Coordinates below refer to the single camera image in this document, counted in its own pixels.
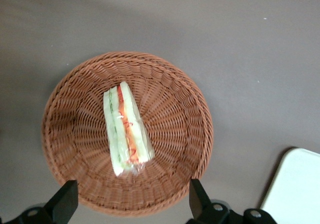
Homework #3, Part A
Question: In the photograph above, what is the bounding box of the triangle sandwich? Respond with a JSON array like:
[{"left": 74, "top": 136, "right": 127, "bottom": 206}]
[{"left": 103, "top": 80, "right": 155, "bottom": 178}]

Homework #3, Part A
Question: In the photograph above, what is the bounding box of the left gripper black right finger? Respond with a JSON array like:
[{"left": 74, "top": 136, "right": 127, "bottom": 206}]
[{"left": 186, "top": 178, "right": 235, "bottom": 224}]

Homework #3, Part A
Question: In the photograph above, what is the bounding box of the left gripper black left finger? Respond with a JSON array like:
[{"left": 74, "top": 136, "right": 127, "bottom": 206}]
[{"left": 4, "top": 179, "right": 79, "bottom": 224}]

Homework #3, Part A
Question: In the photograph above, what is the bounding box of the round brown wicker basket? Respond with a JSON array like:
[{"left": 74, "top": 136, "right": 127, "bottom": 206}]
[{"left": 40, "top": 50, "right": 214, "bottom": 218}]

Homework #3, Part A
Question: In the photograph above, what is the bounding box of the cream plastic serving tray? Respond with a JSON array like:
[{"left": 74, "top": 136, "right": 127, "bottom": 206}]
[{"left": 259, "top": 147, "right": 320, "bottom": 224}]

